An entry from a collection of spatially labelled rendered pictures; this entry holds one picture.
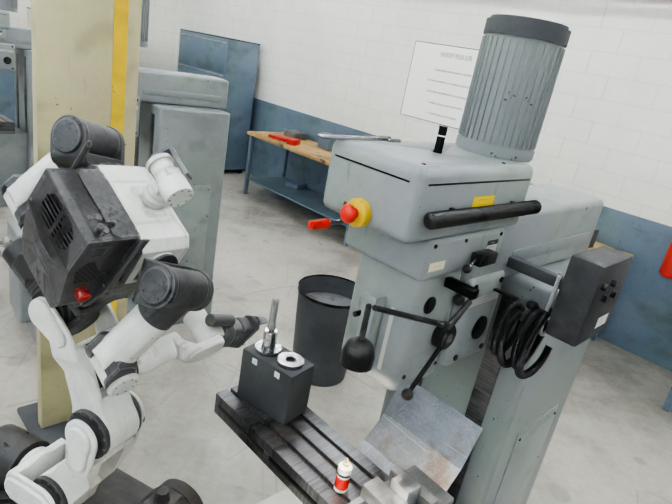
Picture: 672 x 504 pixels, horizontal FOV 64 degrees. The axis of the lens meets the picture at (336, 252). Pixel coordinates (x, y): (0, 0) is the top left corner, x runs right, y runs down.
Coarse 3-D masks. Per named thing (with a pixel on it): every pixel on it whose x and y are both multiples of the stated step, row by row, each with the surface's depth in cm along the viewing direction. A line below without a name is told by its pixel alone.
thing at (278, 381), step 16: (256, 352) 178; (272, 352) 178; (288, 352) 179; (256, 368) 177; (272, 368) 173; (288, 368) 172; (304, 368) 174; (240, 384) 184; (256, 384) 179; (272, 384) 174; (288, 384) 170; (304, 384) 176; (256, 400) 180; (272, 400) 176; (288, 400) 172; (304, 400) 180; (272, 416) 177; (288, 416) 175
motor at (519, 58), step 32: (512, 32) 122; (544, 32) 121; (480, 64) 130; (512, 64) 124; (544, 64) 124; (480, 96) 130; (512, 96) 126; (544, 96) 128; (480, 128) 131; (512, 128) 128; (512, 160) 131
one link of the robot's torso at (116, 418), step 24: (48, 312) 134; (48, 336) 136; (72, 360) 136; (72, 384) 143; (96, 384) 139; (72, 408) 145; (96, 408) 141; (120, 408) 146; (96, 432) 140; (120, 432) 145; (96, 456) 144
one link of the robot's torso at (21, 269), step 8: (16, 240) 140; (8, 248) 140; (16, 248) 140; (8, 256) 140; (16, 256) 139; (8, 264) 142; (16, 264) 138; (24, 264) 137; (16, 272) 140; (24, 272) 138; (24, 280) 139; (32, 280) 139; (32, 288) 139; (72, 304) 133; (96, 304) 136; (104, 304) 141; (80, 312) 133; (88, 312) 137; (96, 312) 142; (80, 320) 139; (88, 320) 143; (72, 328) 139; (80, 328) 144
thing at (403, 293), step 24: (360, 264) 132; (384, 264) 127; (360, 288) 133; (384, 288) 127; (408, 288) 122; (432, 288) 124; (408, 312) 123; (432, 312) 128; (384, 336) 129; (408, 336) 125; (384, 360) 130; (408, 360) 129; (384, 384) 131
